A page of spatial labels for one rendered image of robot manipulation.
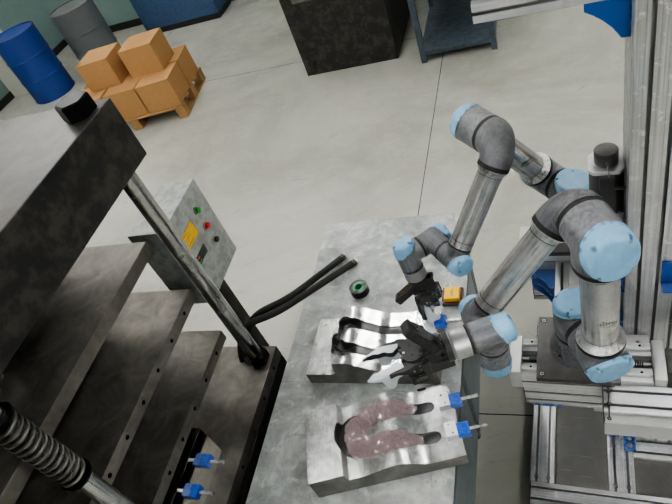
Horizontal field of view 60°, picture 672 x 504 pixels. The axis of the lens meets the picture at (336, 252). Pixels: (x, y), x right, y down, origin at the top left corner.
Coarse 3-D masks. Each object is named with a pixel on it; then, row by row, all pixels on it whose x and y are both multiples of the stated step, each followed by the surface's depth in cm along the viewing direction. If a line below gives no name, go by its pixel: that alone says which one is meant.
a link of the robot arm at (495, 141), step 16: (480, 128) 164; (496, 128) 162; (512, 128) 166; (480, 144) 165; (496, 144) 162; (512, 144) 163; (480, 160) 166; (496, 160) 162; (512, 160) 164; (480, 176) 167; (496, 176) 165; (480, 192) 168; (464, 208) 173; (480, 208) 170; (464, 224) 173; (480, 224) 173; (464, 240) 175; (448, 256) 179; (464, 256) 177; (464, 272) 179
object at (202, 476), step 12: (192, 432) 203; (192, 444) 200; (204, 444) 205; (192, 456) 198; (216, 456) 211; (180, 468) 195; (192, 468) 198; (204, 468) 204; (180, 480) 191; (192, 480) 197; (204, 480) 204; (168, 492) 190; (180, 492) 191
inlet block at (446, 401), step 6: (438, 396) 191; (444, 396) 191; (450, 396) 191; (456, 396) 191; (468, 396) 190; (474, 396) 190; (438, 402) 190; (444, 402) 189; (450, 402) 190; (456, 402) 189; (462, 402) 190; (444, 408) 189; (450, 408) 190
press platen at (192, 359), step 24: (192, 336) 225; (216, 336) 221; (168, 360) 220; (192, 360) 216; (216, 360) 218; (168, 384) 212; (192, 384) 208; (168, 408) 204; (192, 408) 202; (144, 432) 200; (168, 432) 196; (144, 456) 193; (168, 456) 190; (120, 480) 189; (144, 480) 186; (168, 480) 187
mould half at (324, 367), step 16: (320, 320) 234; (336, 320) 231; (368, 320) 219; (384, 320) 220; (400, 320) 218; (416, 320) 215; (320, 336) 228; (352, 336) 214; (368, 336) 214; (384, 336) 215; (400, 336) 213; (320, 352) 223; (336, 352) 211; (320, 368) 217; (336, 368) 210; (352, 368) 207; (368, 368) 206; (384, 368) 205
